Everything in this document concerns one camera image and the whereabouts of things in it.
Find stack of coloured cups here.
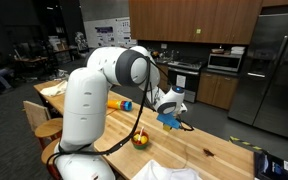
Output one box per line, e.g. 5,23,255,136
107,99,134,112

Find white paper on oven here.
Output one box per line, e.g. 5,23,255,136
176,74,187,89

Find yellow toy fruit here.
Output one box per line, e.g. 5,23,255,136
133,133,149,145

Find stainless steel oven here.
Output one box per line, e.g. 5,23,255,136
167,59,207,104

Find white research poster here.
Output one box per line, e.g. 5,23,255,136
83,17,138,49

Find brown two-door lower cabinet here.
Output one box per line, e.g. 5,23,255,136
197,71,240,111

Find brown upper cabinets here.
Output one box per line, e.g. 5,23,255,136
128,0,263,45

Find silver microwave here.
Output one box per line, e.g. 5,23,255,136
207,53,243,73

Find white cloth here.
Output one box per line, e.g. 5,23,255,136
131,159,203,180

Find beige cloth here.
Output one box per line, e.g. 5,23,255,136
39,80,68,98

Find brown toy cockroach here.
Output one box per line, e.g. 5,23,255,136
202,148,216,158

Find white plate stack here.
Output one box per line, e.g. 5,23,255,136
230,45,246,55

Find round wooden stool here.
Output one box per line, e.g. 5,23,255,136
40,138,63,180
34,117,64,149

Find wooden chair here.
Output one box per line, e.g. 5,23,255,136
22,100,52,133

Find yellow black hazard tape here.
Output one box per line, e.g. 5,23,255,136
229,135,263,152

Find stainless steel refrigerator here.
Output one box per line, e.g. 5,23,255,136
227,12,288,139

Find black box with label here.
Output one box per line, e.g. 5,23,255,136
253,151,288,180

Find small brown upper cabinet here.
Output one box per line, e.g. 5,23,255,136
262,0,288,8

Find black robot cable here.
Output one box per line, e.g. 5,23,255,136
45,56,195,168

